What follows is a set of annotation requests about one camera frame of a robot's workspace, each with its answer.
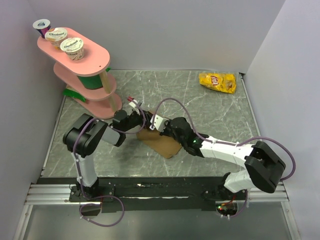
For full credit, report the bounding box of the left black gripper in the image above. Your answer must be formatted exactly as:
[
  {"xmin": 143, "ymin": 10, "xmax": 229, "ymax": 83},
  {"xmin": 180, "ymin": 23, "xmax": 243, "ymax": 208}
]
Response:
[{"xmin": 122, "ymin": 107, "xmax": 153, "ymax": 133}]

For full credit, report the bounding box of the brown cardboard box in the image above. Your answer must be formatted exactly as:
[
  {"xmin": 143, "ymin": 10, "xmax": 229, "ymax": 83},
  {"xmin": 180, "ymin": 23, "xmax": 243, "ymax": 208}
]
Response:
[{"xmin": 136, "ymin": 128, "xmax": 182, "ymax": 159}]

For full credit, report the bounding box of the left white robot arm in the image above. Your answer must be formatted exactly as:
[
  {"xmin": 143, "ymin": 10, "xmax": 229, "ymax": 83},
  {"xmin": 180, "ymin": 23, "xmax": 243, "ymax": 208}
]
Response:
[{"xmin": 62, "ymin": 110, "xmax": 152, "ymax": 201}]

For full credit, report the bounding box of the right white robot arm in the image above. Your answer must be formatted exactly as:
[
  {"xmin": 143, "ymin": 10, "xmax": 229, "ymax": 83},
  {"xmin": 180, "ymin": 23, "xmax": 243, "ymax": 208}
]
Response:
[{"xmin": 154, "ymin": 117, "xmax": 286, "ymax": 200}]

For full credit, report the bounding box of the pink tiered shelf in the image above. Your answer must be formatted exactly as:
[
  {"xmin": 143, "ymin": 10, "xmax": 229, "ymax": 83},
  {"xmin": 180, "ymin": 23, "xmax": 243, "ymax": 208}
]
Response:
[{"xmin": 37, "ymin": 28, "xmax": 122, "ymax": 119}]

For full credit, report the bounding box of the yellow chips bag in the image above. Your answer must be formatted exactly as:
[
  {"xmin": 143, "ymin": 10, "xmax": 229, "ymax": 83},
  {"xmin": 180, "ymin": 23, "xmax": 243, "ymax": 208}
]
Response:
[{"xmin": 198, "ymin": 72, "xmax": 237, "ymax": 94}]

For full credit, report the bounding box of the white Chobani yogurt cup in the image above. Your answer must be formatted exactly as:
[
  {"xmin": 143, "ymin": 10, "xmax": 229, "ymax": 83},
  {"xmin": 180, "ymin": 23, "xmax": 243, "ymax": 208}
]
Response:
[{"xmin": 60, "ymin": 37, "xmax": 85, "ymax": 61}]

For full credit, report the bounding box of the orange Chobani yogurt cup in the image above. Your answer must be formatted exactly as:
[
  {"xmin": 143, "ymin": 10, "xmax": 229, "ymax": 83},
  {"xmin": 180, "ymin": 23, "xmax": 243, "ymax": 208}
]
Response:
[{"xmin": 44, "ymin": 27, "xmax": 68, "ymax": 49}]

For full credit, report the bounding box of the purple yogurt cup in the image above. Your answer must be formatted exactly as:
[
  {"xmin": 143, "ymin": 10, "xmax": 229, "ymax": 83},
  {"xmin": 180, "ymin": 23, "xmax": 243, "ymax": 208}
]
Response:
[{"xmin": 32, "ymin": 18, "xmax": 51, "ymax": 39}]

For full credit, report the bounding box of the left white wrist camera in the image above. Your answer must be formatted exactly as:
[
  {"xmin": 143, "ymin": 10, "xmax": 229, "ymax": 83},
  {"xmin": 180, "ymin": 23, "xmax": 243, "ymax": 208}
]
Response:
[{"xmin": 127, "ymin": 96, "xmax": 142, "ymax": 111}]

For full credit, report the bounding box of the purple cable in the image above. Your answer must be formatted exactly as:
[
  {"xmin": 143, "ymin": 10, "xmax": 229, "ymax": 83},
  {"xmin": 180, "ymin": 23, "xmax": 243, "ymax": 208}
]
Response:
[
  {"xmin": 219, "ymin": 189, "xmax": 250, "ymax": 221},
  {"xmin": 149, "ymin": 97, "xmax": 297, "ymax": 182},
  {"xmin": 79, "ymin": 195, "xmax": 125, "ymax": 228},
  {"xmin": 72, "ymin": 99, "xmax": 148, "ymax": 198}
]

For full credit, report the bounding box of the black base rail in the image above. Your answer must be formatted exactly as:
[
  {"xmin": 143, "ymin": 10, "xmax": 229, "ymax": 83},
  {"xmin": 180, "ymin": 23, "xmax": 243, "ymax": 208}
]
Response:
[{"xmin": 59, "ymin": 176, "xmax": 253, "ymax": 214}]

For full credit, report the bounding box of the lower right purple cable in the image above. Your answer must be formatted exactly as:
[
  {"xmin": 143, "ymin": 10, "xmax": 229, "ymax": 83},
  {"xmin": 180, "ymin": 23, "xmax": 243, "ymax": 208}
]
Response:
[{"xmin": 219, "ymin": 189, "xmax": 250, "ymax": 221}]

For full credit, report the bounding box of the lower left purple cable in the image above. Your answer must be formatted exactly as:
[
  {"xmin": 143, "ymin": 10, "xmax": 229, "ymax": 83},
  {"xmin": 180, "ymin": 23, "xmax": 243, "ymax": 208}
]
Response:
[{"xmin": 79, "ymin": 195, "xmax": 125, "ymax": 228}]

